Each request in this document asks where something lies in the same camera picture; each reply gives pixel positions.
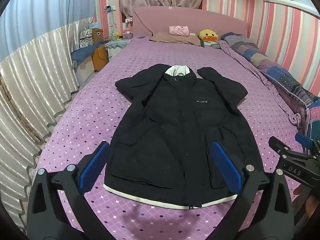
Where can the sheer pale blue curtain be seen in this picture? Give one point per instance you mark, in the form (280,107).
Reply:
(45,7)

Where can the black jacket with white lining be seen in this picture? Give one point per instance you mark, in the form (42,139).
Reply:
(180,120)

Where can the purple diamond-pattern bed blanket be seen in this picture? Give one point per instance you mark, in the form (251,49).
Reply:
(82,120)

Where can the pink plush pillow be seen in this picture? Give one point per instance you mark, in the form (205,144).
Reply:
(178,30)

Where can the yellow duck plush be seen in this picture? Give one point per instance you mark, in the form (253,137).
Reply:
(208,35)

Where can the patchwork quilt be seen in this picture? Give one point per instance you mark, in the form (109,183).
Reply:
(270,67)

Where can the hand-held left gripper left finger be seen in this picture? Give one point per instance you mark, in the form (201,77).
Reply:
(93,166)

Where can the white drawer cabinet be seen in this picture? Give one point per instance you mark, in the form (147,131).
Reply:
(85,68)

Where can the patterned storage box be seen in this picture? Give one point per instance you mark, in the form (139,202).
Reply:
(86,38)

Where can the nightstand with light cloth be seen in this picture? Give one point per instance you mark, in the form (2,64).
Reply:
(116,46)

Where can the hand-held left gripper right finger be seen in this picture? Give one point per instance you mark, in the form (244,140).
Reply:
(228,167)

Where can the brown pillow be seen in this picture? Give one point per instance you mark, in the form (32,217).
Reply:
(175,39)

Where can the pink headboard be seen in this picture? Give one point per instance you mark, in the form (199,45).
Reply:
(190,18)

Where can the white pleated curtain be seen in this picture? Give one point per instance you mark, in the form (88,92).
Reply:
(35,80)

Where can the pink container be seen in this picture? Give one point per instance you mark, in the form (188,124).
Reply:
(127,34)

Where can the person's right hand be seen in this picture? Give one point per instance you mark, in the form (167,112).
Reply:
(312,203)

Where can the blue cloth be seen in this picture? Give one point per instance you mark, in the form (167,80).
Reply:
(82,52)

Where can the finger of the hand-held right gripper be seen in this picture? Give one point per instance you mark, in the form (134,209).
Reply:
(278,145)
(303,140)

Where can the brown storage box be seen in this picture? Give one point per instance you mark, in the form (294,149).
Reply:
(98,35)

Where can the yellow bottle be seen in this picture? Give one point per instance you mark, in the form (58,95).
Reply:
(114,36)

